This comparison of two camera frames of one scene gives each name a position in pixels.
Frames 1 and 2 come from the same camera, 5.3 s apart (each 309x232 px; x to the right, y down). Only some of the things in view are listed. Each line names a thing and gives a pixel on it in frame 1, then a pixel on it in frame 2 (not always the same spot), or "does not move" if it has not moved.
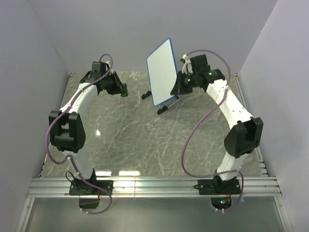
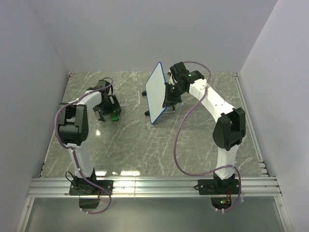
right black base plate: x=217 y=186 does not move
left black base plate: x=82 y=187 does not move
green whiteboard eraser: x=124 y=93 to x=114 y=117
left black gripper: x=118 y=88 to x=114 y=107
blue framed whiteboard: x=162 y=72 to x=155 y=89
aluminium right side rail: x=260 y=162 does not move
